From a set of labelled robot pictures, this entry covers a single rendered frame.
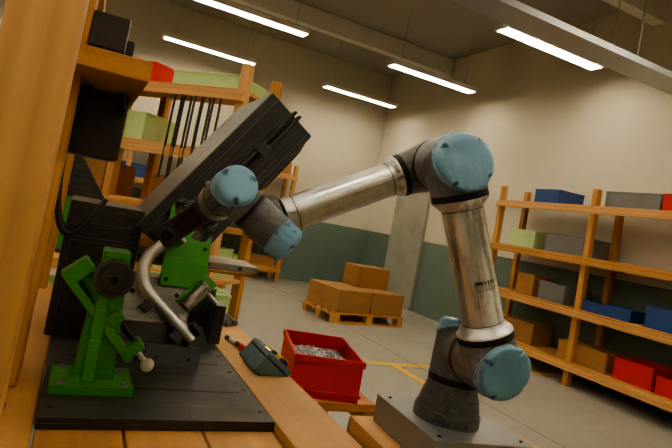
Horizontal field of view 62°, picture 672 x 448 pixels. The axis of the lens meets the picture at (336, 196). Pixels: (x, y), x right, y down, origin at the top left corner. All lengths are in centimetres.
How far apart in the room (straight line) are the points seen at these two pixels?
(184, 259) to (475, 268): 74
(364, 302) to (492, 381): 655
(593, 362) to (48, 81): 640
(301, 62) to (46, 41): 1061
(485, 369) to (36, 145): 86
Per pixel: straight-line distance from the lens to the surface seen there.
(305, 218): 115
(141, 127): 462
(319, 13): 940
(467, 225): 112
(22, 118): 83
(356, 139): 1173
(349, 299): 751
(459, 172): 108
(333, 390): 169
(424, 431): 126
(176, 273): 148
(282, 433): 114
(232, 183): 98
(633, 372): 648
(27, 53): 84
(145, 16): 1076
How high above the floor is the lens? 131
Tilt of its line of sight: 3 degrees up
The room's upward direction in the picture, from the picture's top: 11 degrees clockwise
